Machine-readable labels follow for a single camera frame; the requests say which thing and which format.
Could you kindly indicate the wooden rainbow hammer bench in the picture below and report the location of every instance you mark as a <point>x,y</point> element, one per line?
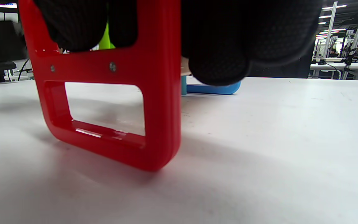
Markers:
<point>160,93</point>

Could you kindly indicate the person's right hand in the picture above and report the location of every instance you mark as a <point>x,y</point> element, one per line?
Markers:
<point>228,37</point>

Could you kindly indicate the white metal frame post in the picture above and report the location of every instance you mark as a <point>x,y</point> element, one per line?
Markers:
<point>329,31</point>

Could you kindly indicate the computer monitor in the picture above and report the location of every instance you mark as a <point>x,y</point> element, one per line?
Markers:
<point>6,5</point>

